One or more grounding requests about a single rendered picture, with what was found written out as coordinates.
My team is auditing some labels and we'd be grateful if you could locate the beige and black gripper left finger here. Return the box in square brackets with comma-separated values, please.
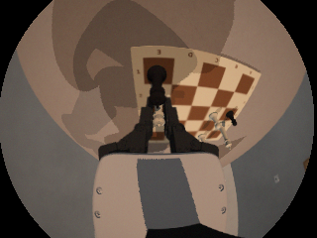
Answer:
[98, 98, 154, 161]

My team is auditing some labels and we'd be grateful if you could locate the brown and tan chessboard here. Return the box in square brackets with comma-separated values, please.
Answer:
[131, 46, 261, 141]

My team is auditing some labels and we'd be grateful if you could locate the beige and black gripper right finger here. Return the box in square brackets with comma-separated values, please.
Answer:
[163, 97, 219, 158]

